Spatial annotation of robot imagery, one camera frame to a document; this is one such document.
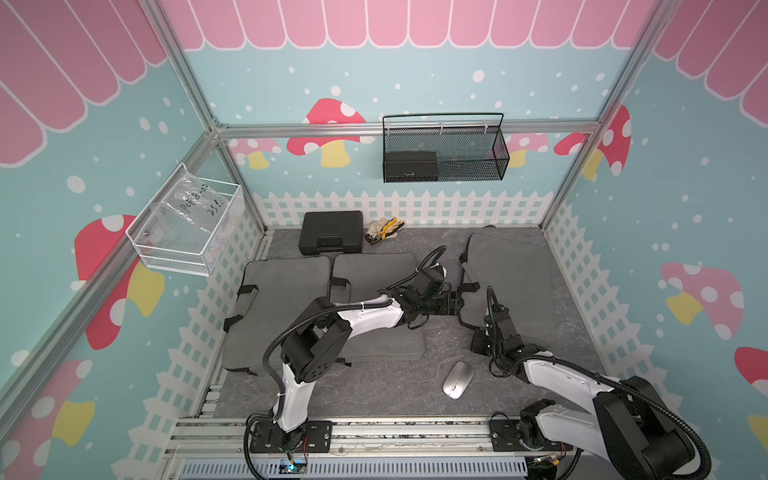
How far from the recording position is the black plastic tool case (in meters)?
1.11

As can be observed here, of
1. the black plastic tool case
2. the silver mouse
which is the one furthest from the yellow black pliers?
the silver mouse

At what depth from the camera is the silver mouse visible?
2.70 ft

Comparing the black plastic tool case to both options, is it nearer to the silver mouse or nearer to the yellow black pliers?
the yellow black pliers

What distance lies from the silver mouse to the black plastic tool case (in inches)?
21.3

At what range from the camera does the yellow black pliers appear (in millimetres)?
1175

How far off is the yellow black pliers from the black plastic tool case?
44 mm

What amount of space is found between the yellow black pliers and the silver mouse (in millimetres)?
550
